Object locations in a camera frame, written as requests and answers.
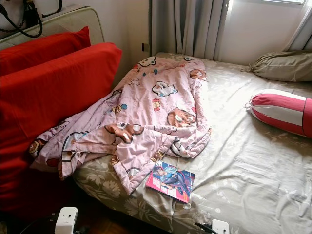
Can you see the pink cartoon print blanket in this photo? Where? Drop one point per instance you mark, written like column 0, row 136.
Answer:
column 156, row 102

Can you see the colourful comic book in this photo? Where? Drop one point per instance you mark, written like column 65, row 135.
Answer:
column 170, row 181

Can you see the white wrapper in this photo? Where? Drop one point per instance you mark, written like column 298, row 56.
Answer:
column 187, row 204

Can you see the white quilted mattress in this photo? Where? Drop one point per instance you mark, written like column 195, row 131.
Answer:
column 68, row 22

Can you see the grey curtain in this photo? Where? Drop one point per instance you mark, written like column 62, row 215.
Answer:
column 195, row 24
column 297, row 31

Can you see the beige floral bed sheet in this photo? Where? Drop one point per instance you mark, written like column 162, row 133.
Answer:
column 253, row 161

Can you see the red white blue bolster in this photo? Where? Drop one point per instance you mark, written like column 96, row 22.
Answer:
column 278, row 109

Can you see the beige floral pillow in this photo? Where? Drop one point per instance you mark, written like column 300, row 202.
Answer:
column 282, row 66

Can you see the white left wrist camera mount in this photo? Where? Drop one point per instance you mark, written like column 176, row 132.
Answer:
column 66, row 222

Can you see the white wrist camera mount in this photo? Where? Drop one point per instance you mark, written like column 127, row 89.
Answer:
column 66, row 222
column 220, row 228

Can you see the dark wall outlet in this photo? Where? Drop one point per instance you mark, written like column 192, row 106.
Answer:
column 145, row 47

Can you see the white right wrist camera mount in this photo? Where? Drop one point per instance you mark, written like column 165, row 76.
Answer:
column 220, row 228

